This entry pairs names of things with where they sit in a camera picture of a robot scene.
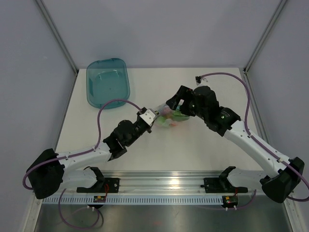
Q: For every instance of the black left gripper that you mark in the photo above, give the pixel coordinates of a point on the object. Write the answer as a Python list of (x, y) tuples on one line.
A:
[(148, 130)]

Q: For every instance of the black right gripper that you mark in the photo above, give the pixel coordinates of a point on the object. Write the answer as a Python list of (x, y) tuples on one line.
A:
[(185, 94)]

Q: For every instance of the clear zip top bag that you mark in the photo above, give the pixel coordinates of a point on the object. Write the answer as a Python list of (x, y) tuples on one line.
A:
[(163, 119)]

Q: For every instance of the green toy bell pepper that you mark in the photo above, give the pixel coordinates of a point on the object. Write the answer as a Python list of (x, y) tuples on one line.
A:
[(177, 116)]

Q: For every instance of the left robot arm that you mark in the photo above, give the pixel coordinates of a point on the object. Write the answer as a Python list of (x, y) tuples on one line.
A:
[(53, 171)]

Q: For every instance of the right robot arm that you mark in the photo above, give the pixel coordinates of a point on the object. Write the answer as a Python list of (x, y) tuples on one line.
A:
[(229, 125)]

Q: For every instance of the teal plastic bin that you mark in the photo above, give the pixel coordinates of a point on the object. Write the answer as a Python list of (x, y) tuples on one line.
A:
[(106, 80)]

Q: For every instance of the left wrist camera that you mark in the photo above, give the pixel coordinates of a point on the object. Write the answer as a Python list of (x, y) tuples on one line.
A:
[(149, 117)]

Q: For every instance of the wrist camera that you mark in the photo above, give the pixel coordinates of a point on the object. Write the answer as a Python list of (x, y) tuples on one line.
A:
[(201, 81), (149, 117)]

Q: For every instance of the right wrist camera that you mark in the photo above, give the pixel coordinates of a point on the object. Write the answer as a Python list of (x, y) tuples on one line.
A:
[(201, 81)]

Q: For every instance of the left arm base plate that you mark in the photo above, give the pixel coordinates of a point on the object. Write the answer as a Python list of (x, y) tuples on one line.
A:
[(111, 185)]

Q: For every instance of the aluminium mounting rail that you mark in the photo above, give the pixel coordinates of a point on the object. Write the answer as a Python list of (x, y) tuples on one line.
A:
[(159, 181)]

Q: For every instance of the white slotted cable duct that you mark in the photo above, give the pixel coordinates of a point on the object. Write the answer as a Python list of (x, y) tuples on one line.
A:
[(134, 200)]

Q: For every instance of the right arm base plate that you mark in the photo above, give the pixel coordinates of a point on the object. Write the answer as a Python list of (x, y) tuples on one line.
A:
[(216, 185)]

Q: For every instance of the right aluminium frame post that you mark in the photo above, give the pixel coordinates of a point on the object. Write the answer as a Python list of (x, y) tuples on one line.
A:
[(268, 29)]

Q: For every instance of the aluminium frame post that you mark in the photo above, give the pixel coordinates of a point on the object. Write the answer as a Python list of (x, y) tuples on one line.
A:
[(268, 29), (51, 25)]

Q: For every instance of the left aluminium frame post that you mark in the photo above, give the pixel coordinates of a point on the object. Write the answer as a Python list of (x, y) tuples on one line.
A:
[(51, 25)]

